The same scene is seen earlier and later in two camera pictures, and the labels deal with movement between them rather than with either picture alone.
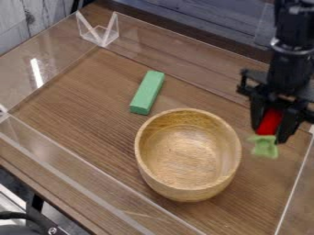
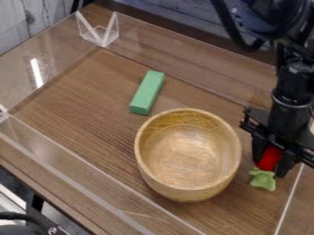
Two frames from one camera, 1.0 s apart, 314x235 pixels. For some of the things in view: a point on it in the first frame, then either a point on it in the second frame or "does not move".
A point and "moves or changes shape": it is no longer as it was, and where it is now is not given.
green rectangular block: [151, 84] does not move
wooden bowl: [187, 152] does not move
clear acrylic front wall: [29, 149] does not move
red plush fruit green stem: [263, 139] moves or changes shape
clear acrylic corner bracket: [98, 35] does not move
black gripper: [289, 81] -> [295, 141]
